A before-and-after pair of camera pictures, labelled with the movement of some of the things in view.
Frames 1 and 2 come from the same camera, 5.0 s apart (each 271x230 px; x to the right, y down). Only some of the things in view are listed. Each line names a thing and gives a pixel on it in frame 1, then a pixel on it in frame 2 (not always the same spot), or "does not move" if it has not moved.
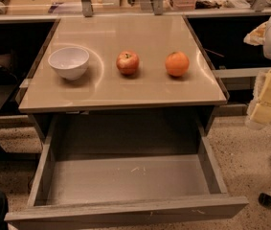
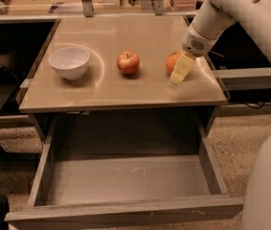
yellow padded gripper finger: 270,95 → 183,66
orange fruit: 176,63 does not move
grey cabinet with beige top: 124,76 does not move
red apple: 127,62 does not move
